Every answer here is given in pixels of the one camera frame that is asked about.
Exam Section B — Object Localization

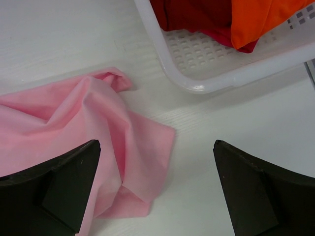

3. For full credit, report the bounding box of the pink t shirt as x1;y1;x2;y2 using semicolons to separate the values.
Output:
0;68;175;236

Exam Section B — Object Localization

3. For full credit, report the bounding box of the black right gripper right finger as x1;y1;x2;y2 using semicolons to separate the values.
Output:
213;140;315;236

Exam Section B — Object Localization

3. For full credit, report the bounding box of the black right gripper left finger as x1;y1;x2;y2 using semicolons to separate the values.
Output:
0;140;101;236

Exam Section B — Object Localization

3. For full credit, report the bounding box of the white plastic basket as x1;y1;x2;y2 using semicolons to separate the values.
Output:
135;0;315;94

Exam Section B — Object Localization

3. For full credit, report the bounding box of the orange t shirt in basket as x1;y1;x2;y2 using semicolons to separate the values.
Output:
231;0;313;49

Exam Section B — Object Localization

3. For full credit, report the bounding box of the dark red t shirt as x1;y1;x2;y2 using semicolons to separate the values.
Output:
150;0;270;53

